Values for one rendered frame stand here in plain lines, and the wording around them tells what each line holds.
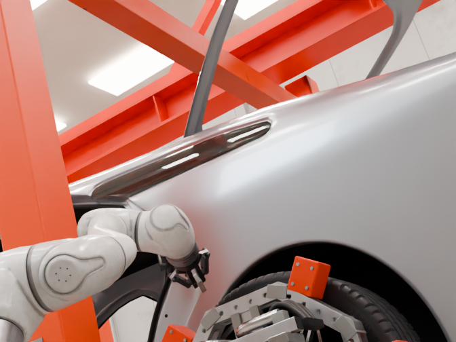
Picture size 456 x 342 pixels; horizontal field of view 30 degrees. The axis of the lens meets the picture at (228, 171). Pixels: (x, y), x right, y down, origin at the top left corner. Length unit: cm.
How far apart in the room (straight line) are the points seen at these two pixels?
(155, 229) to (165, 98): 355
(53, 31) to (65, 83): 124
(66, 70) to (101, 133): 563
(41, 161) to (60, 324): 50
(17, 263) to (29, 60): 125
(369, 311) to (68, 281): 88
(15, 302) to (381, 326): 94
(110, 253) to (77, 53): 953
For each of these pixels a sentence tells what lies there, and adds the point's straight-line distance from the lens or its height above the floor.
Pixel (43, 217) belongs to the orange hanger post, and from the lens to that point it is 245.
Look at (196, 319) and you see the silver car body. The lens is 270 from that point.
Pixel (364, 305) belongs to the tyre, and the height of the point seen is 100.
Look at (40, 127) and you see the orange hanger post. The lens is 263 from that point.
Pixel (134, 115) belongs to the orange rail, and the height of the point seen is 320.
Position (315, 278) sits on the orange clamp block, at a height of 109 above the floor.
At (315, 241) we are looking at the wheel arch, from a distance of 254.
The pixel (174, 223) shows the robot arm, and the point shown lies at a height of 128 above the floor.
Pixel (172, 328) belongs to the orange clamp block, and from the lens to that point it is 231.
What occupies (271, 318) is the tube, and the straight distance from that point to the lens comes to 195.
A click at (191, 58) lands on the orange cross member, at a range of 401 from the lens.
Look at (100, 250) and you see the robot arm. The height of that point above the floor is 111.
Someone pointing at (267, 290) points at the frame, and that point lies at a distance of 217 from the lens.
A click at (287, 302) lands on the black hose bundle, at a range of 200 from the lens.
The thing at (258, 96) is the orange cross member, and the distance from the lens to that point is 453.
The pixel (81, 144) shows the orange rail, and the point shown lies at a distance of 590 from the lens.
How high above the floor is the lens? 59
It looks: 22 degrees up
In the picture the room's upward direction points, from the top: 16 degrees counter-clockwise
